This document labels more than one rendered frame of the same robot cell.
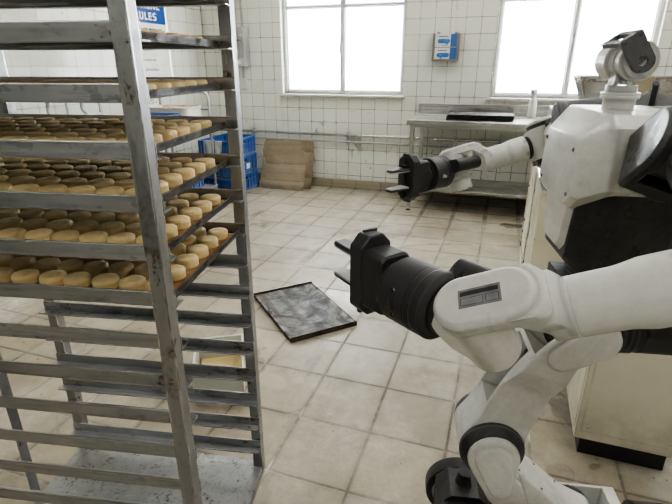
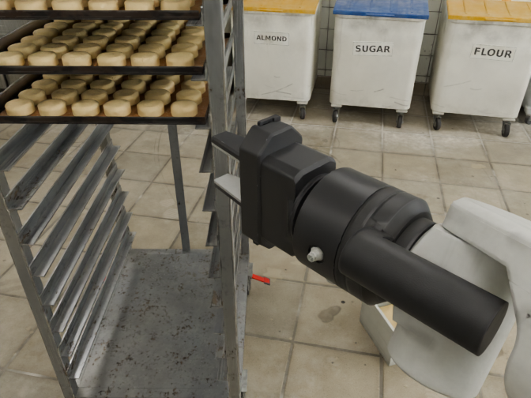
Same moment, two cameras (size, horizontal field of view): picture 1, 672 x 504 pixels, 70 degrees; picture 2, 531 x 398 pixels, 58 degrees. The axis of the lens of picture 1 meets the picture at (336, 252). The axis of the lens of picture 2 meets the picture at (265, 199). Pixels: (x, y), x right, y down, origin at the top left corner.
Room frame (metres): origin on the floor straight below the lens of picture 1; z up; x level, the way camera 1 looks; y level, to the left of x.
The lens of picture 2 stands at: (1.22, -0.56, 1.31)
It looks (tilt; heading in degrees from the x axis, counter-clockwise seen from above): 33 degrees down; 83
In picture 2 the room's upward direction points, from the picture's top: straight up
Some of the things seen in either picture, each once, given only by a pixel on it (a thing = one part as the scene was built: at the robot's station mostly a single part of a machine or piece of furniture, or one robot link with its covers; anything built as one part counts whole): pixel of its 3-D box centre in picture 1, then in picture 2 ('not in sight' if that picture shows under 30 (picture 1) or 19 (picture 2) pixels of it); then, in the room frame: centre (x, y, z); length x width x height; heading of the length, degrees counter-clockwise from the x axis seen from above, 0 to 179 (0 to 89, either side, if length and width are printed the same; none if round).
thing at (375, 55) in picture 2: not in sight; (374, 55); (2.31, 2.49, 0.38); 0.64 x 0.54 x 0.77; 71
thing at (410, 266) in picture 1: (394, 283); not in sight; (0.60, -0.08, 1.09); 0.12 x 0.10 x 0.13; 37
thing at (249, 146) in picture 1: (228, 146); not in sight; (5.52, 1.22, 0.50); 0.60 x 0.40 x 0.20; 164
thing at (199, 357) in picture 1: (220, 368); (413, 316); (1.86, 0.52, 0.08); 0.30 x 0.22 x 0.16; 11
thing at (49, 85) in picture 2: (105, 282); (45, 87); (0.87, 0.46, 0.96); 0.05 x 0.05 x 0.02
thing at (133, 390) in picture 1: (155, 391); (228, 245); (1.24, 0.56, 0.42); 0.64 x 0.03 x 0.03; 82
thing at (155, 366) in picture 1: (151, 366); (227, 221); (1.24, 0.56, 0.51); 0.64 x 0.03 x 0.03; 82
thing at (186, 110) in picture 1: (175, 116); not in sight; (4.82, 1.55, 0.89); 0.44 x 0.36 x 0.20; 80
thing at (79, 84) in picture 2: (121, 270); (73, 86); (0.93, 0.45, 0.96); 0.05 x 0.05 x 0.02
